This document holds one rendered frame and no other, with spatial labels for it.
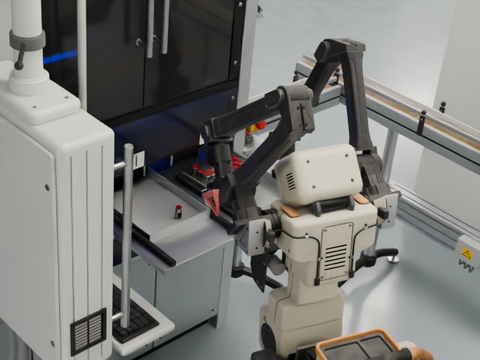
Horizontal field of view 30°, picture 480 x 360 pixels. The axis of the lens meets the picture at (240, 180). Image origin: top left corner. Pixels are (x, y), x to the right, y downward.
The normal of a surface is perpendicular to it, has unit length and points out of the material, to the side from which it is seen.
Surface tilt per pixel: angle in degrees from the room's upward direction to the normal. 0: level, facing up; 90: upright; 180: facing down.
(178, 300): 90
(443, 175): 90
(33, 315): 90
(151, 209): 0
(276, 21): 0
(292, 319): 82
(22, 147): 90
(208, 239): 0
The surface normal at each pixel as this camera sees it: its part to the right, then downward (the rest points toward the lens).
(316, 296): 0.42, 0.39
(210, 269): 0.68, 0.44
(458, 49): -0.73, 0.31
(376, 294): 0.08, -0.84
